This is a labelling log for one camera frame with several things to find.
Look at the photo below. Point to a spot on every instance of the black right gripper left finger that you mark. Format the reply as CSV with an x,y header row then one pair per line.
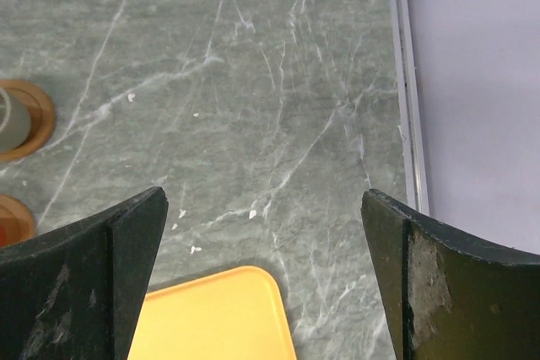
x,y
76,292

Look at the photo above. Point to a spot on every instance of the white wall edge trim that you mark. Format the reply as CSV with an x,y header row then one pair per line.
x,y
408,98

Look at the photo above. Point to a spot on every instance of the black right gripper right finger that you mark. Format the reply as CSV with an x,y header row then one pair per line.
x,y
448,294

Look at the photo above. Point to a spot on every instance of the tan wooden coaster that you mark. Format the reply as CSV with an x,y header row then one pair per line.
x,y
42,114

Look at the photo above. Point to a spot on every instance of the yellow plastic tray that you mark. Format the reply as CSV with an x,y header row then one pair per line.
x,y
233,314

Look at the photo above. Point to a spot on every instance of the orange copper cup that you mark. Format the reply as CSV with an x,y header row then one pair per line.
x,y
9,230

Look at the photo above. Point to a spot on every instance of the light orange wooden coaster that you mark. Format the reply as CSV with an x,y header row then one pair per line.
x,y
19,210

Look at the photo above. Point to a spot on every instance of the grey yellow-handled cup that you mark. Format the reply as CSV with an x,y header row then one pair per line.
x,y
15,122

